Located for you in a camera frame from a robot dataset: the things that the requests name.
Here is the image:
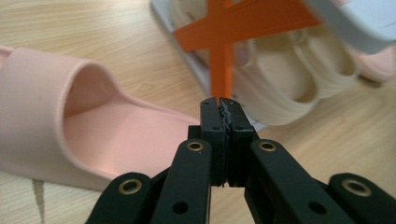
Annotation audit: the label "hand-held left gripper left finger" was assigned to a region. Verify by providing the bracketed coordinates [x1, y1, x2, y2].
[200, 96, 228, 188]

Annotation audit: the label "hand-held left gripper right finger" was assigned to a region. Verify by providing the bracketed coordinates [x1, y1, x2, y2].
[219, 97, 260, 189]

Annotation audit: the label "cream slipper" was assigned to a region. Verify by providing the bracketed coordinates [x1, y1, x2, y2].
[232, 38, 323, 127]
[289, 26, 361, 101]

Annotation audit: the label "white shoe rack orange braces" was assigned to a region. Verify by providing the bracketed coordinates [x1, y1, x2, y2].
[149, 0, 396, 133]

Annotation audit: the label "pink slipper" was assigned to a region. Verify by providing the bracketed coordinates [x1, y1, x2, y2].
[0, 45, 202, 191]
[354, 43, 396, 83]

